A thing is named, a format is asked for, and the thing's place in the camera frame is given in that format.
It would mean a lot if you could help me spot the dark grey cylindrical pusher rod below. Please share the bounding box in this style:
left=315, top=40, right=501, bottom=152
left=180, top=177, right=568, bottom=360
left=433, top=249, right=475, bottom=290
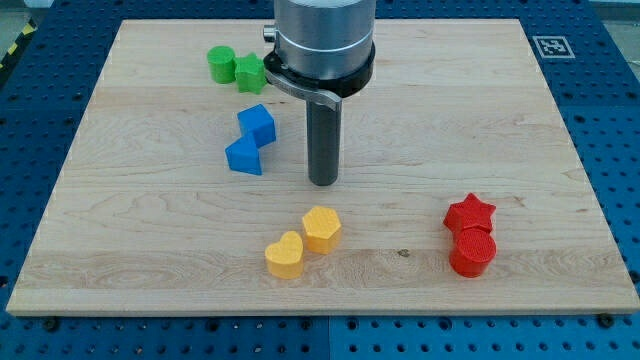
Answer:
left=306, top=101, right=341, bottom=186

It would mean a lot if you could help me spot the yellow hexagon block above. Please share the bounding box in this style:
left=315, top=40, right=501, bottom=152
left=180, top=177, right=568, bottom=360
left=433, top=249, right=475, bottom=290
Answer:
left=302, top=206, right=342, bottom=255

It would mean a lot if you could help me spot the yellow heart block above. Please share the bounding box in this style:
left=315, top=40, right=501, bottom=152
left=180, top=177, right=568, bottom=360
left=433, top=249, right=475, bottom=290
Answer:
left=264, top=231, right=304, bottom=279

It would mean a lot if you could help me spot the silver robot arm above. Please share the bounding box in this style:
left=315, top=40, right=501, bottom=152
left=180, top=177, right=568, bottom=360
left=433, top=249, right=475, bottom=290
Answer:
left=263, top=0, right=376, bottom=186

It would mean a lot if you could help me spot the blue cube block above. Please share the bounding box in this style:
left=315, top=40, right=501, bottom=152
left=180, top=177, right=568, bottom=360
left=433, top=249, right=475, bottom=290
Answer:
left=237, top=104, right=276, bottom=148

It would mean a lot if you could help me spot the green star block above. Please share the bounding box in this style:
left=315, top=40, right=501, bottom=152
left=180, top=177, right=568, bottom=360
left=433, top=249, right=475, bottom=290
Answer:
left=234, top=53, right=266, bottom=94

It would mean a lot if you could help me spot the blue triangle block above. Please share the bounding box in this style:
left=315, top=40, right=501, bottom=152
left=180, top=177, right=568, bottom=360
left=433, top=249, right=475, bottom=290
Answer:
left=225, top=134, right=262, bottom=175

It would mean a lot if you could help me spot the green cylinder block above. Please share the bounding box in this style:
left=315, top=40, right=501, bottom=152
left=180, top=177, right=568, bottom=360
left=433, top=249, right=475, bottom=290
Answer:
left=207, top=45, right=235, bottom=84

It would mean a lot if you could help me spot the wooden board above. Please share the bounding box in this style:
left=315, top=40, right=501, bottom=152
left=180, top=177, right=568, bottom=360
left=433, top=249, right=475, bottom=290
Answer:
left=7, top=19, right=639, bottom=316

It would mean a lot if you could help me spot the red star block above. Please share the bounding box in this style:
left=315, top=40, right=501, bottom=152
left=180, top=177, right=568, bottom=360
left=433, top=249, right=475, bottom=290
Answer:
left=443, top=193, right=496, bottom=234

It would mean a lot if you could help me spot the red cylinder block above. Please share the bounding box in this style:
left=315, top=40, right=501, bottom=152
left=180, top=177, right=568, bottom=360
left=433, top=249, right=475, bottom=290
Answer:
left=449, top=228, right=497, bottom=278

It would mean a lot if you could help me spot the white fiducial marker tag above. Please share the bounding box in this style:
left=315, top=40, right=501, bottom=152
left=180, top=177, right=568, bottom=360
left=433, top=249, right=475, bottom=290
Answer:
left=533, top=35, right=575, bottom=59

